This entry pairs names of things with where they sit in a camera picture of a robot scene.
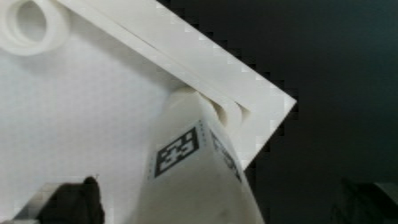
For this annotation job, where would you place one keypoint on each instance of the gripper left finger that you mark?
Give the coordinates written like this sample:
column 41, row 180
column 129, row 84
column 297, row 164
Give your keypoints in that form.
column 65, row 204

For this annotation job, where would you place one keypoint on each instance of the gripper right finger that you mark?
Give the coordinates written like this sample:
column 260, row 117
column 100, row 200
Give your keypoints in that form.
column 367, row 203

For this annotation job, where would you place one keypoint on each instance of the white leg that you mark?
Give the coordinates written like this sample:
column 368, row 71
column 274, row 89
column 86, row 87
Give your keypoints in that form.
column 196, row 191

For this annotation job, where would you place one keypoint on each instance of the white square desk top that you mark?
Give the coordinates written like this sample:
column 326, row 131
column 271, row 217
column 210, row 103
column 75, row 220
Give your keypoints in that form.
column 98, row 56

